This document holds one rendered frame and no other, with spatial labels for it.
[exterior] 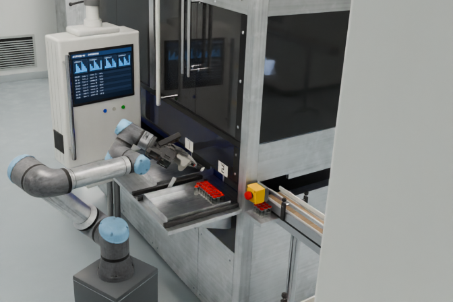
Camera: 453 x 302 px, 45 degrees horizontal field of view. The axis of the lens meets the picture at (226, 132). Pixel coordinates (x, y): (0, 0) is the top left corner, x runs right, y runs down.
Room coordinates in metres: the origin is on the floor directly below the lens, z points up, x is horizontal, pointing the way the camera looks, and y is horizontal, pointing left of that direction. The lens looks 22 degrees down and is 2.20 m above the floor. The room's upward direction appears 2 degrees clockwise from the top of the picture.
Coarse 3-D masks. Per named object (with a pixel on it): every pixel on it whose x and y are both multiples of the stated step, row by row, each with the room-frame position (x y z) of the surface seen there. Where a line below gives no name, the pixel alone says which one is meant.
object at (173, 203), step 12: (156, 192) 2.38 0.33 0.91; (168, 192) 2.42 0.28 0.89; (180, 192) 2.44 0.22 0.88; (192, 192) 2.44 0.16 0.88; (156, 204) 2.31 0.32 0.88; (168, 204) 2.31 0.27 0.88; (180, 204) 2.32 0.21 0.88; (192, 204) 2.32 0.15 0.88; (204, 204) 2.33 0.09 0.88; (216, 204) 2.27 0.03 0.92; (168, 216) 2.20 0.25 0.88; (180, 216) 2.16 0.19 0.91
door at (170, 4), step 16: (160, 0) 3.02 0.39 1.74; (176, 0) 2.88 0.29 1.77; (160, 16) 3.03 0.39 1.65; (176, 16) 2.88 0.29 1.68; (192, 16) 2.74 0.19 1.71; (160, 32) 3.03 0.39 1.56; (176, 32) 2.88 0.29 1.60; (192, 32) 2.73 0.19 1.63; (160, 48) 3.03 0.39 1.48; (176, 48) 2.88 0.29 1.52; (192, 48) 2.73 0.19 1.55; (160, 64) 3.03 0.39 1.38; (176, 64) 2.87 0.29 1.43; (192, 64) 2.73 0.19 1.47; (160, 80) 3.03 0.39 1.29; (176, 80) 2.87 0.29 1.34; (192, 80) 2.73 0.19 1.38; (176, 96) 2.87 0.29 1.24; (192, 96) 2.73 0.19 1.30; (192, 112) 2.72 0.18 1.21
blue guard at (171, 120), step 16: (144, 96) 3.19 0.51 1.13; (144, 112) 3.19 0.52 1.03; (160, 112) 3.01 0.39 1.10; (176, 112) 2.85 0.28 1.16; (176, 128) 2.85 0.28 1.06; (192, 128) 2.70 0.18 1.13; (208, 144) 2.56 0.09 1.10; (224, 144) 2.44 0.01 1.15; (208, 160) 2.56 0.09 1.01; (224, 160) 2.44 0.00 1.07
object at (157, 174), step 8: (152, 160) 2.74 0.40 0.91; (152, 168) 2.70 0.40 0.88; (160, 168) 2.71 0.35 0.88; (168, 168) 2.71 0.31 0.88; (176, 168) 2.72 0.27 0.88; (192, 168) 2.73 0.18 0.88; (144, 176) 2.59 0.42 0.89; (152, 176) 2.61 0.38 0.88; (160, 176) 2.61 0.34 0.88; (168, 176) 2.61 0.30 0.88; (176, 176) 2.62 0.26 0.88; (184, 176) 2.56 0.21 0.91; (192, 176) 2.59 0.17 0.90; (152, 184) 2.51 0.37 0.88; (160, 184) 2.49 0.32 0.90
